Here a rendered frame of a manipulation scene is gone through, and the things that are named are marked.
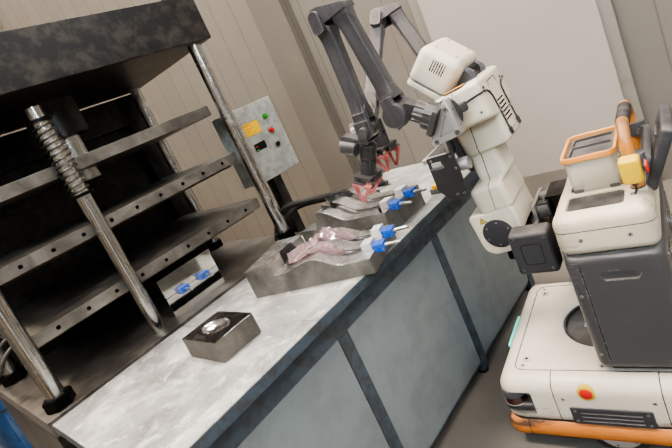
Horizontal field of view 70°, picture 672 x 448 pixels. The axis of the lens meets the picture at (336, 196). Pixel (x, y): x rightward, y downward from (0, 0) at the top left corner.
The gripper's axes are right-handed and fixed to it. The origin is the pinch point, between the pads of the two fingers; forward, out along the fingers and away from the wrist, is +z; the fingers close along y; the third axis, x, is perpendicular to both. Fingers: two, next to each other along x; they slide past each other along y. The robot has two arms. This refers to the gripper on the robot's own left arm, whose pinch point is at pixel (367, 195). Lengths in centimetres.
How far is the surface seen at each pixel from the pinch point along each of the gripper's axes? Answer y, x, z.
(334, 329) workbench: 37.0, 6.5, 28.7
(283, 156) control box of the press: -62, -80, 23
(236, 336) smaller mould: 57, -16, 25
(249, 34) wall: -208, -213, -12
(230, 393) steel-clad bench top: 75, -3, 23
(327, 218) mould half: -12.9, -24.3, 22.2
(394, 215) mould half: -13.2, 5.2, 13.3
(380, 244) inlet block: 14.4, 11.6, 8.6
